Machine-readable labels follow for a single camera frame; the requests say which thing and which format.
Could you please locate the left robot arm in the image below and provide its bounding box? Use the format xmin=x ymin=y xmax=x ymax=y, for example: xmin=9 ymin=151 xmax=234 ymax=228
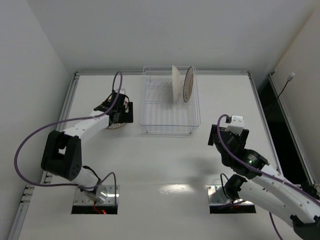
xmin=41 ymin=91 xmax=134 ymax=197

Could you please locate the black wall cable white plug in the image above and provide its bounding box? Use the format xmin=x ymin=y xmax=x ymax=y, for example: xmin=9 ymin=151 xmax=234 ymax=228
xmin=276 ymin=72 xmax=296 ymax=101

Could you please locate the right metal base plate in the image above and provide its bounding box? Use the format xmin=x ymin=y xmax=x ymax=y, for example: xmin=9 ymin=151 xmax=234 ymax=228
xmin=206 ymin=184 xmax=254 ymax=207

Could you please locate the white wire dish rack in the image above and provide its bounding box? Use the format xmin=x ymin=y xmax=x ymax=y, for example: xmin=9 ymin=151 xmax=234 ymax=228
xmin=139 ymin=65 xmax=201 ymax=136

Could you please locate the small floral plate orange rim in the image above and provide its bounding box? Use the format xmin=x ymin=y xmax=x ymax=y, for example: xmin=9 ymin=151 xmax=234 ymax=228
xmin=106 ymin=97 xmax=129 ymax=130

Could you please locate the aluminium table frame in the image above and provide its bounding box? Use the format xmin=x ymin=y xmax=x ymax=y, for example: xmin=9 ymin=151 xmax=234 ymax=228
xmin=7 ymin=70 xmax=320 ymax=240

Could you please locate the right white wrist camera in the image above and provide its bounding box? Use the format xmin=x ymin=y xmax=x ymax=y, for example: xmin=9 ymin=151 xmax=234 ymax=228
xmin=224 ymin=115 xmax=245 ymax=136

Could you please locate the large floral plate orange rim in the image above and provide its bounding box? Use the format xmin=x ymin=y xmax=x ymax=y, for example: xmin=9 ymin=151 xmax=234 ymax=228
xmin=172 ymin=65 xmax=181 ymax=103

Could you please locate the metal base plate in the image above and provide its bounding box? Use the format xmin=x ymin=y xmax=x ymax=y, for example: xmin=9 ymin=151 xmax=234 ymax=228
xmin=206 ymin=184 xmax=254 ymax=207
xmin=73 ymin=185 xmax=120 ymax=207

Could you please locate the purple cable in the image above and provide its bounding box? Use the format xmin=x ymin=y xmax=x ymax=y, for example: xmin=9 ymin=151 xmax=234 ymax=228
xmin=216 ymin=114 xmax=320 ymax=240
xmin=13 ymin=71 xmax=124 ymax=198

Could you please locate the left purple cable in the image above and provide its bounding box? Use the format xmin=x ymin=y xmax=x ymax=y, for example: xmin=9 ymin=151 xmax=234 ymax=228
xmin=13 ymin=71 xmax=124 ymax=198

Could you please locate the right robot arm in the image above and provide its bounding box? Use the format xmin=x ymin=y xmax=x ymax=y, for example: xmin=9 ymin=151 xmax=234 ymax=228
xmin=208 ymin=124 xmax=320 ymax=240

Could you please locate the white plate orange sunburst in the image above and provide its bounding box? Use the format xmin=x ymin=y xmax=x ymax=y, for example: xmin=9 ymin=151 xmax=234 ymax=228
xmin=182 ymin=66 xmax=195 ymax=103

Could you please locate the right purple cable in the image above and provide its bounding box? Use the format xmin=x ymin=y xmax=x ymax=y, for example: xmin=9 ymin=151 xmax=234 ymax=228
xmin=216 ymin=114 xmax=320 ymax=240

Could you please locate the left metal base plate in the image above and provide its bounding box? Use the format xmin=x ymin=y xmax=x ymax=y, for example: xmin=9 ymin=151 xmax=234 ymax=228
xmin=73 ymin=185 xmax=120 ymax=207

